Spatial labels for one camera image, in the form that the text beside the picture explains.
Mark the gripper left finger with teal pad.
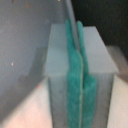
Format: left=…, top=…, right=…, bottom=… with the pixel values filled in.
left=45, top=20, right=82, bottom=128

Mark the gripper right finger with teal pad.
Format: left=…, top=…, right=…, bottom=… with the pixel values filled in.
left=77, top=21, right=119, bottom=128

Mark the grey-blue frying pan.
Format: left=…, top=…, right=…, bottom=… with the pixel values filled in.
left=0, top=0, right=75, bottom=123

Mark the pink stove board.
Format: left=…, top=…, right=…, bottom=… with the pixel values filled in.
left=0, top=46, right=128, bottom=128

